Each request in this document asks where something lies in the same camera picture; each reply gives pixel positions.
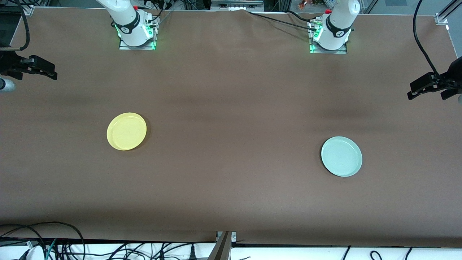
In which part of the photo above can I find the aluminium frame post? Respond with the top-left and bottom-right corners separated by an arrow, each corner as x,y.
207,231 -> 234,260

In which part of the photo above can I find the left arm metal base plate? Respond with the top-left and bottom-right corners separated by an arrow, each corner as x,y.
309,21 -> 348,55

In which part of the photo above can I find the brown table cover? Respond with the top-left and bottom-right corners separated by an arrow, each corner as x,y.
0,7 -> 462,248

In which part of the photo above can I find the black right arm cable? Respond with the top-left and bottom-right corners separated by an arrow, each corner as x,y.
14,0 -> 30,51

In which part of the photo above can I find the large looping black cable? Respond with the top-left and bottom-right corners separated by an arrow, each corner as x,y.
0,221 -> 86,260

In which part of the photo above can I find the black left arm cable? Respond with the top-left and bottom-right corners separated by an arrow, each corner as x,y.
413,0 -> 443,78

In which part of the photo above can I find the grey metal box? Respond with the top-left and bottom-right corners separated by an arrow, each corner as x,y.
211,0 -> 264,12

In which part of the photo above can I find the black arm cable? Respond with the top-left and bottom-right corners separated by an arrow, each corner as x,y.
14,0 -> 30,51
413,0 -> 443,78

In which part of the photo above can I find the black cable across table cover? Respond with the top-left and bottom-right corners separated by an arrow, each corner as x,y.
247,10 -> 319,32

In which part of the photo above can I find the yellow plastic plate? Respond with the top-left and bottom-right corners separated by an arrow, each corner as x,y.
106,112 -> 148,151

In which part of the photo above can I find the pale green plastic plate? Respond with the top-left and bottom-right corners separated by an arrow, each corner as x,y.
321,136 -> 363,178

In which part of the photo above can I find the aluminium frame bar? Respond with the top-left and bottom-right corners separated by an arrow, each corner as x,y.
438,0 -> 462,19

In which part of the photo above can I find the teal cable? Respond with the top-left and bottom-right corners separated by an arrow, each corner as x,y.
45,238 -> 57,260

